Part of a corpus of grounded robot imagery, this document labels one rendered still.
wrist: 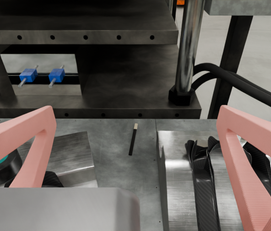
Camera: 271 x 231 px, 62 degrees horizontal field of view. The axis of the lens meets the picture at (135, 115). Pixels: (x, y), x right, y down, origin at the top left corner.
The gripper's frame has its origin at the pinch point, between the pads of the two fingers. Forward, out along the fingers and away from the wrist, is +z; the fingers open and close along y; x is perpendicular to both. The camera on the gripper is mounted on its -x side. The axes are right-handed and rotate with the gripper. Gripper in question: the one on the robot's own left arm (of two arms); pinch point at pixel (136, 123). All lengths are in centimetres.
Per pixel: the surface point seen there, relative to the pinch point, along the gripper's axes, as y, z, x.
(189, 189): -9.8, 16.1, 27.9
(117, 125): 6, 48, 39
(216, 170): -15.3, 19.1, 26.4
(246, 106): -108, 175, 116
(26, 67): 41, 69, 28
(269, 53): -192, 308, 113
